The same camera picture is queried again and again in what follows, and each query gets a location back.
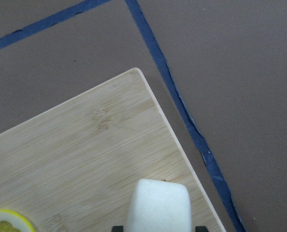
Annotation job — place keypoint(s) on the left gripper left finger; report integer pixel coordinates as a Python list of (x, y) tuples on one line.
[(119, 228)]

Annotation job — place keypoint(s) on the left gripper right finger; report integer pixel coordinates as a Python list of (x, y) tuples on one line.
[(200, 229)]

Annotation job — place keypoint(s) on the bamboo cutting board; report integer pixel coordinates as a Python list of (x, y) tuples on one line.
[(74, 167)]

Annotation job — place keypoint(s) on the top lemon slice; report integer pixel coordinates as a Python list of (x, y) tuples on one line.
[(12, 221)]

